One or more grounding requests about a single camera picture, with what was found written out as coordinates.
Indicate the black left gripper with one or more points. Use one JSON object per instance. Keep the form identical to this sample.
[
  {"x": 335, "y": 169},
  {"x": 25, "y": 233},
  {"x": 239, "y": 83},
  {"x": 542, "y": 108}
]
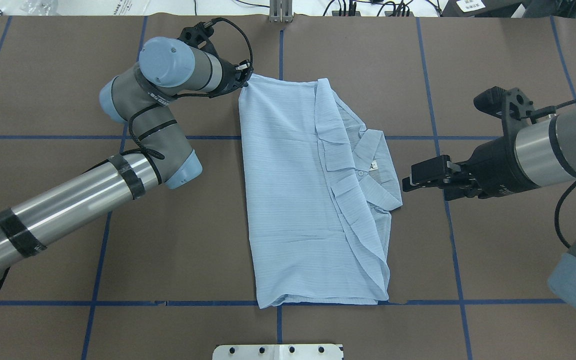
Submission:
[{"x": 226, "y": 76}]

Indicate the light blue button shirt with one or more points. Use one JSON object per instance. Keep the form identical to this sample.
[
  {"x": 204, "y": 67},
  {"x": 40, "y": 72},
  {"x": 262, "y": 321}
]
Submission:
[{"x": 320, "y": 191}]

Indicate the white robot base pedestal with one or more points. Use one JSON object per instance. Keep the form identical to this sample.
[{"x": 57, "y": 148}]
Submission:
[{"x": 304, "y": 351}]

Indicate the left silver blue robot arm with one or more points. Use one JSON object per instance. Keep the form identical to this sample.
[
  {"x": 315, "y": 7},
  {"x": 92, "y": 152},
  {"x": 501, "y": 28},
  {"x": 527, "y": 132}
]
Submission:
[{"x": 140, "y": 98}]

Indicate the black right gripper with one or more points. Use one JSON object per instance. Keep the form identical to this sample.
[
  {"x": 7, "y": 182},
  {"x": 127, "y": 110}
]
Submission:
[{"x": 493, "y": 167}]

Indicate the grey aluminium frame post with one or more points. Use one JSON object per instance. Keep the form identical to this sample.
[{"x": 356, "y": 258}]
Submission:
[{"x": 281, "y": 11}]

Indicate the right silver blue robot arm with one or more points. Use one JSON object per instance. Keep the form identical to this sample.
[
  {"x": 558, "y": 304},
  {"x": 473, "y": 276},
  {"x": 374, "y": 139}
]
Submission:
[{"x": 536, "y": 150}]

